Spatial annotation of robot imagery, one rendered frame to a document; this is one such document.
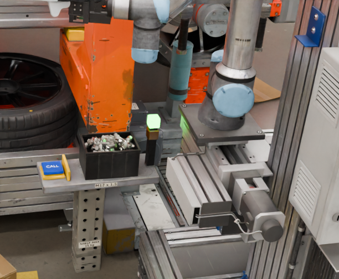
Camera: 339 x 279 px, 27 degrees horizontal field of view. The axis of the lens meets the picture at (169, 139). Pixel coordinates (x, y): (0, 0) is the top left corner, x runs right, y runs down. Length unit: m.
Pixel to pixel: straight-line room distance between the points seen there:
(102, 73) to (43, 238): 0.80
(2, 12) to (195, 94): 0.93
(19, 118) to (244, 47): 1.17
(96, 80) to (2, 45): 2.22
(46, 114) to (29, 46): 1.89
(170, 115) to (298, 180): 1.59
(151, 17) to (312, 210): 0.67
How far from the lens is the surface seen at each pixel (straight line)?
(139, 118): 3.06
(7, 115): 2.82
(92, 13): 1.92
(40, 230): 3.02
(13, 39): 4.82
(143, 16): 1.90
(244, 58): 1.95
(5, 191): 2.86
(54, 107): 2.88
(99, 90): 2.58
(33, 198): 2.88
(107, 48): 2.52
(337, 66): 1.72
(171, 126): 3.38
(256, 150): 2.28
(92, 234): 2.70
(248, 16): 1.91
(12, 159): 2.77
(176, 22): 3.26
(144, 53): 1.94
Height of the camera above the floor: 1.87
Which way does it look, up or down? 30 degrees down
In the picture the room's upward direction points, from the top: 6 degrees clockwise
